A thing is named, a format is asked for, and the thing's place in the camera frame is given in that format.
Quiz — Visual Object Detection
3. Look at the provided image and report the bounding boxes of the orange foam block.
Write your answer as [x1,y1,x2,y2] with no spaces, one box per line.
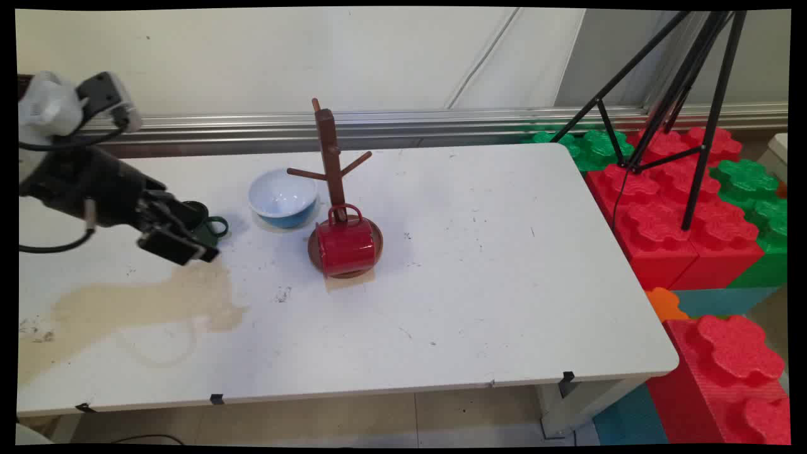
[645,287,692,323]

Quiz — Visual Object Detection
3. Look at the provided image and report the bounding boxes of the black tripod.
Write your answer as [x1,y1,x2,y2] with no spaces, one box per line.
[550,9,748,231]

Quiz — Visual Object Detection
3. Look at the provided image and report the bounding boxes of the black floor cable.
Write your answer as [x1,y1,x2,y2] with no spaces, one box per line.
[112,433,187,446]

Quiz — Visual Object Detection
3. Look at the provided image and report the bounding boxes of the large red foam block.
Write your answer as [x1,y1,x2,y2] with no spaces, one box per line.
[646,315,791,445]

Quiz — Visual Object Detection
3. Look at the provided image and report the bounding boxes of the brown wooden mug tree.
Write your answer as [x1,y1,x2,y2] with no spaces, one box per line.
[287,98,384,279]

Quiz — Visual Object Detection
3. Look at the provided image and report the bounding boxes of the blue white bowl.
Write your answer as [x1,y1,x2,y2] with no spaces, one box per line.
[248,168,320,229]

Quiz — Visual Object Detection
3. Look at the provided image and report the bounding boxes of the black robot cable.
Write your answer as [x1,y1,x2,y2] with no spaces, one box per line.
[18,117,128,254]

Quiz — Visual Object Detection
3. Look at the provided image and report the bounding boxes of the dark green mug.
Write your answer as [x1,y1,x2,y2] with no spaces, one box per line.
[182,201,229,250]

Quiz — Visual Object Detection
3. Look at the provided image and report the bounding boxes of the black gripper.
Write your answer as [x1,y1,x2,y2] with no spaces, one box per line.
[21,146,219,266]

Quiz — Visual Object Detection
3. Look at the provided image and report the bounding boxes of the black white wrist camera box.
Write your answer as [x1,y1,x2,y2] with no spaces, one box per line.
[76,71,143,134]

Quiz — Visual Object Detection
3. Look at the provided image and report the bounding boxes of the teal foam floor mat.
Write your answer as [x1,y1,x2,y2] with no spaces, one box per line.
[591,383,670,446]

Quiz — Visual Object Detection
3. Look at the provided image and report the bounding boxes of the white table leg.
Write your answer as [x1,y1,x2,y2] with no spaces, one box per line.
[536,377,651,439]

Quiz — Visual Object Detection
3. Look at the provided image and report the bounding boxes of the green foam block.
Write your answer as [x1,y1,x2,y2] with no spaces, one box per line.
[531,129,636,172]
[711,159,788,289]

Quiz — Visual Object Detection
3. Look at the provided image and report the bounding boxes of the red mug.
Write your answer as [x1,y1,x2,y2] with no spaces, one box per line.
[315,203,378,278]

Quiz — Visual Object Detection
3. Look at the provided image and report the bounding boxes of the silver metal wall rail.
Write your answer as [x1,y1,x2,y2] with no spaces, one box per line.
[82,103,789,152]

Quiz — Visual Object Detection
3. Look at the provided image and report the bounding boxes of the teal foam block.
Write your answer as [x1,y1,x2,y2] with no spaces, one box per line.
[671,287,782,320]

